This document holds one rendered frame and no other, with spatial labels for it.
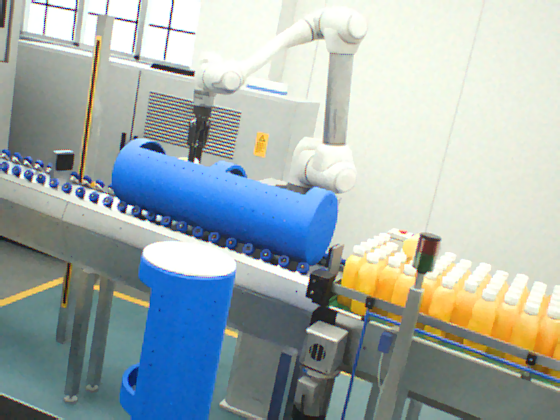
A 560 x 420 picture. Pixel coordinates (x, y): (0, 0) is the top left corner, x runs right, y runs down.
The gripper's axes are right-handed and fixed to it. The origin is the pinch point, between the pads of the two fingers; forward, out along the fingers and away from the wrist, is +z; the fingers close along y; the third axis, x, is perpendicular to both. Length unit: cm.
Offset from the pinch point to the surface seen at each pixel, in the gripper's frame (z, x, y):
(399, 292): 21, 99, 25
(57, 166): 19, -63, 10
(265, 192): 3.6, 41.9, 15.8
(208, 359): 46, 58, 65
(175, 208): 18.7, 6.8, 18.3
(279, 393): 76, 62, 15
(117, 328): 121, -72, -61
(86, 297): 70, -34, 14
